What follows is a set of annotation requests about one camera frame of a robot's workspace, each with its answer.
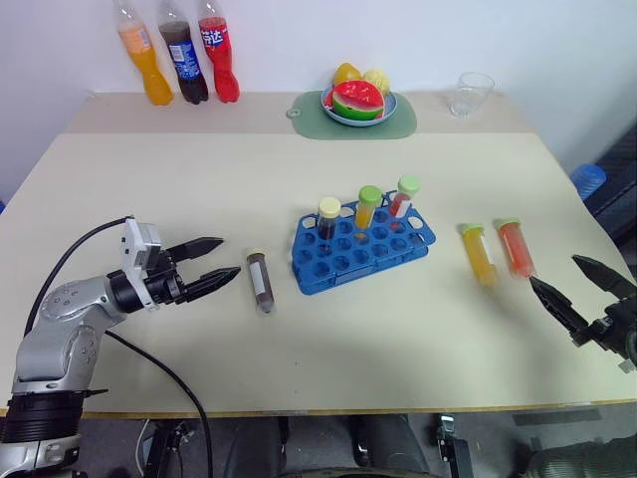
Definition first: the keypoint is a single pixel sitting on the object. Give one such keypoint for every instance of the clear plastic cup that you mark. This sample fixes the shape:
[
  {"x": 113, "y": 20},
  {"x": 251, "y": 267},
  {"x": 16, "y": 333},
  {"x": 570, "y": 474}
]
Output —
[{"x": 468, "y": 94}]

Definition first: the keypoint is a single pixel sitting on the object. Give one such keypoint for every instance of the orange tube green cap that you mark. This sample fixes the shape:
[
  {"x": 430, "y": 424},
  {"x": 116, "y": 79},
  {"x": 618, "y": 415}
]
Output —
[{"x": 367, "y": 204}]

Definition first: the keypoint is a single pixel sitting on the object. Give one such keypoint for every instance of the toy yellow lemon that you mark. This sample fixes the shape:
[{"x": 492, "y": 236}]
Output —
[{"x": 378, "y": 78}]

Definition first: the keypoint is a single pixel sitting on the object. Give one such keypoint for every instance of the black textured case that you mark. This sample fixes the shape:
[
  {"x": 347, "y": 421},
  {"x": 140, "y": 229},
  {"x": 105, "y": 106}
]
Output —
[{"x": 617, "y": 189}]

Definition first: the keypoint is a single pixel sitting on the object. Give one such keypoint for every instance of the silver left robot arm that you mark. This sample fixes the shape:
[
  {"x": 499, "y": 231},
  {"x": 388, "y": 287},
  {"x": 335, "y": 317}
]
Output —
[{"x": 55, "y": 348}]

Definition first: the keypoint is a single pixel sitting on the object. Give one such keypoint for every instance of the light blue plate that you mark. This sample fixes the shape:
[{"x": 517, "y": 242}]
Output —
[{"x": 348, "y": 121}]

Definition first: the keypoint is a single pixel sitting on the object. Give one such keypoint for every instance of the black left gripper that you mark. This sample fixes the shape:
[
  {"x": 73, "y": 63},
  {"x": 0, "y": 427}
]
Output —
[{"x": 166, "y": 286}]

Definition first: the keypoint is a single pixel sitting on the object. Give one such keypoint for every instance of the blue plastic test tube rack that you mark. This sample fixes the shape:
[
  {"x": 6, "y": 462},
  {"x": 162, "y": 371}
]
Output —
[{"x": 348, "y": 261}]

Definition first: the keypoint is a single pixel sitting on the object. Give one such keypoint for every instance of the red-orange tube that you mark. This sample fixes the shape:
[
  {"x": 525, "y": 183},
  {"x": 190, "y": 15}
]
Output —
[{"x": 516, "y": 249}]

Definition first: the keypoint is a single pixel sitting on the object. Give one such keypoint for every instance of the dark green textured shape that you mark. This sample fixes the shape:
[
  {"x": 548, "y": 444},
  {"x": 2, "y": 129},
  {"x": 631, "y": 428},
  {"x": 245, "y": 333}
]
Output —
[{"x": 582, "y": 458}]

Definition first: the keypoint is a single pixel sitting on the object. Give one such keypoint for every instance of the black metal bracket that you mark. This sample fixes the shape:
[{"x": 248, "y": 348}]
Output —
[{"x": 454, "y": 448}]

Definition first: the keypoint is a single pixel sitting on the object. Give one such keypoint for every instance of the dark tube yellow cap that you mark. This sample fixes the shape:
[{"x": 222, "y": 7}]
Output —
[{"x": 328, "y": 219}]

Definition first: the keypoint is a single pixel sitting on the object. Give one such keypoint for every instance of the orange soda bottle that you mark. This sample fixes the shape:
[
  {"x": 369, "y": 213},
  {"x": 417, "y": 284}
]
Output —
[{"x": 149, "y": 74}]

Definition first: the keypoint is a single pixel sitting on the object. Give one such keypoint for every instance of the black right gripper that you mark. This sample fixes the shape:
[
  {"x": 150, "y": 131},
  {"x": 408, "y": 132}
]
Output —
[{"x": 619, "y": 328}]

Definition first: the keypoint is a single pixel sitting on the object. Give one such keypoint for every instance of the toy orange fruit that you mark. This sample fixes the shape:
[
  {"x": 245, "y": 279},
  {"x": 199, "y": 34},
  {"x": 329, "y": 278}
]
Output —
[{"x": 346, "y": 73}]

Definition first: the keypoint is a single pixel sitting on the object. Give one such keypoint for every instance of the dark brown tube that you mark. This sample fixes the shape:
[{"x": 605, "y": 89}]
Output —
[{"x": 261, "y": 284}]

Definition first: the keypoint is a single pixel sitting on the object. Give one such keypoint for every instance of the dark cola bottle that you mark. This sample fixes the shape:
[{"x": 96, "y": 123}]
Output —
[{"x": 186, "y": 70}]

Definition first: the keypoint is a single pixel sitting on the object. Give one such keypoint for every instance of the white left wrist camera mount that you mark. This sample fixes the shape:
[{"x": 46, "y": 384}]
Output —
[{"x": 141, "y": 241}]

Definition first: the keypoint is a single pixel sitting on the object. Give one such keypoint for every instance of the dark rounded shape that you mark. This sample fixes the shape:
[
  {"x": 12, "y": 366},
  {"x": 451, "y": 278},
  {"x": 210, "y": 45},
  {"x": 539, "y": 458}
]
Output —
[{"x": 390, "y": 440}]

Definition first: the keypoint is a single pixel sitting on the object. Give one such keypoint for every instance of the red tube green cap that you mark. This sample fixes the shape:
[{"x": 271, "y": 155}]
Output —
[{"x": 404, "y": 196}]

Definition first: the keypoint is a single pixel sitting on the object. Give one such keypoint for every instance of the orange-yellow tube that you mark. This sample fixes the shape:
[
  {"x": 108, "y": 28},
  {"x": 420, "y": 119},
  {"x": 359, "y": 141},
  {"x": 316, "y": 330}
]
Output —
[{"x": 480, "y": 256}]

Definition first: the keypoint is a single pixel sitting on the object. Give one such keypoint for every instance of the green placemat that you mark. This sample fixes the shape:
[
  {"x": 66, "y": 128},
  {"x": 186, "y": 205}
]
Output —
[{"x": 308, "y": 122}]

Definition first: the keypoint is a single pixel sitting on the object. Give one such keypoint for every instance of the toy watermelon slice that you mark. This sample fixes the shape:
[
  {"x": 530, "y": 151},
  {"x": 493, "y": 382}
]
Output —
[{"x": 358, "y": 102}]

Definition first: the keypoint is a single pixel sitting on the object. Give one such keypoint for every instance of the blue ribbed plastic container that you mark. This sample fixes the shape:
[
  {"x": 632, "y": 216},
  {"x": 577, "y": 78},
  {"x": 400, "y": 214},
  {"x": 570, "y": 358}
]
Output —
[{"x": 587, "y": 180}]

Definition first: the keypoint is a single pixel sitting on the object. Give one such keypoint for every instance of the red soda bottle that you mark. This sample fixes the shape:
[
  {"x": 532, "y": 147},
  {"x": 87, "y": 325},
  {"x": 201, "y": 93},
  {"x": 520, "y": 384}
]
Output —
[{"x": 221, "y": 65}]

